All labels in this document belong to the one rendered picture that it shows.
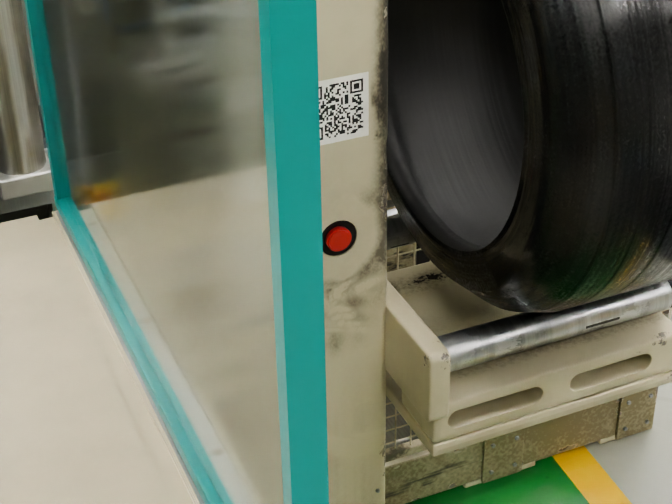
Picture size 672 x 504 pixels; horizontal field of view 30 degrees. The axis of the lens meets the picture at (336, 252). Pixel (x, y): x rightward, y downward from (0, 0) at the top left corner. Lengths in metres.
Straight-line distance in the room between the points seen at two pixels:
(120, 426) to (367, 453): 0.81
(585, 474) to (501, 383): 1.21
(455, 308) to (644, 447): 1.13
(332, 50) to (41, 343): 0.52
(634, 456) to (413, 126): 1.22
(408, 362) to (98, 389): 0.66
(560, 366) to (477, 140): 0.40
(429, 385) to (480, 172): 0.43
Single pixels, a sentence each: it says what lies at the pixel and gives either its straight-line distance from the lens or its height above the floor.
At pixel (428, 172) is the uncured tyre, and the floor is 0.97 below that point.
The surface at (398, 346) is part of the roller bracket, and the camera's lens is 1.49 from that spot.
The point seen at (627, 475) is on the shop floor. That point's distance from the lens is 2.73.
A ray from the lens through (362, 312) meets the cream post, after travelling 1.49.
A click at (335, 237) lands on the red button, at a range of 1.41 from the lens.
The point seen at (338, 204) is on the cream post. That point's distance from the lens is 1.39.
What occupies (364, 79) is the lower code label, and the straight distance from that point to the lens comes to 1.34.
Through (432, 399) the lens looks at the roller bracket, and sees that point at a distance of 1.45.
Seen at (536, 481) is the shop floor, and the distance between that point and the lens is 2.69.
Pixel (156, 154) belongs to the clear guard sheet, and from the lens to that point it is 0.70.
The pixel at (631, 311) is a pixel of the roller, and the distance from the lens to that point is 1.60.
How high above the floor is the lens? 1.80
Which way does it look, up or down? 32 degrees down
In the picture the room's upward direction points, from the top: 1 degrees counter-clockwise
